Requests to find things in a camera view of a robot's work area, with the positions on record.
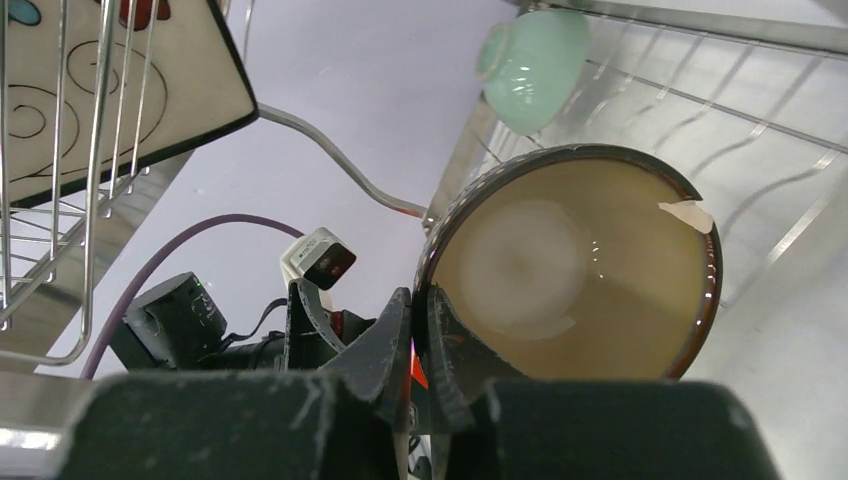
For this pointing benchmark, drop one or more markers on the mint green bowl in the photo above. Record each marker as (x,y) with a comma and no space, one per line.
(530,66)

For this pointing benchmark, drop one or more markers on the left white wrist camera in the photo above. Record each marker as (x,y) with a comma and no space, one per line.
(322,258)

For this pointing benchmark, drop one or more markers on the stainless steel dish rack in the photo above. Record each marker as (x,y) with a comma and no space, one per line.
(761,132)

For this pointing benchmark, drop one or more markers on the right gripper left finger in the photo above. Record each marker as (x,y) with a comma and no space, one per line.
(348,419)

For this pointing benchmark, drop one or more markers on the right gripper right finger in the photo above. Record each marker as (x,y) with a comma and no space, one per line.
(492,422)

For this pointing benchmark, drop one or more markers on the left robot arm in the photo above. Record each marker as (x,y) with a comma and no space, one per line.
(177,326)

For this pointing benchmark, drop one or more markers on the brown patterned small bowl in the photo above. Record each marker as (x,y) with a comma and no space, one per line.
(581,261)

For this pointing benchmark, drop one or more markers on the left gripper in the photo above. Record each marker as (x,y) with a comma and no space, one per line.
(295,333)

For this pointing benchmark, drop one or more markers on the square flower pattern plate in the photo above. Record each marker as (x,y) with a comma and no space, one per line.
(176,82)

